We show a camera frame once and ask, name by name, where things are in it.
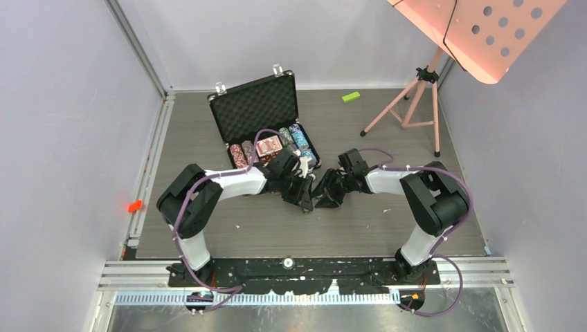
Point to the green chip row in case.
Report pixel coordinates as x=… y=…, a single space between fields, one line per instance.
x=287 y=139

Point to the green 20 chip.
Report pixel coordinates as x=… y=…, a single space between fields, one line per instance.
x=288 y=263

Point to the blue-orange chip row in case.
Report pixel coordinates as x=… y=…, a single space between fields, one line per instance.
x=249 y=151

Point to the pink tripod stand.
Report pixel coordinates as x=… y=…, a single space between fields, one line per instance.
x=425 y=77

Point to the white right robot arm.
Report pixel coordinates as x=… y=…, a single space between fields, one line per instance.
x=438 y=199

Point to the pink perforated panel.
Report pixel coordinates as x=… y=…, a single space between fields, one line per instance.
x=485 y=37

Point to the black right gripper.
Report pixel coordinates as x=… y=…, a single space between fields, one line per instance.
x=332 y=200

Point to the orange clip on rail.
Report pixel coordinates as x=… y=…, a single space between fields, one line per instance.
x=135 y=206

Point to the red white chip roll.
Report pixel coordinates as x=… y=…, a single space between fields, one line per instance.
x=238 y=156

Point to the red playing card box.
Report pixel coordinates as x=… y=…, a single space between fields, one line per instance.
x=268 y=146

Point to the green block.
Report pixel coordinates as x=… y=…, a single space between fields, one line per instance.
x=351 y=97

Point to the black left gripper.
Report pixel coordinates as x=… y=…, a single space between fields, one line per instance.
x=303 y=195

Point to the black poker set case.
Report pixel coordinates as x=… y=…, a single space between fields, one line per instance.
x=267 y=103

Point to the blue chip row in case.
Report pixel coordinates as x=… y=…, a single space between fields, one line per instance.
x=301 y=142

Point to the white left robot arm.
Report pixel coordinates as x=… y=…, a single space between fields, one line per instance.
x=189 y=201

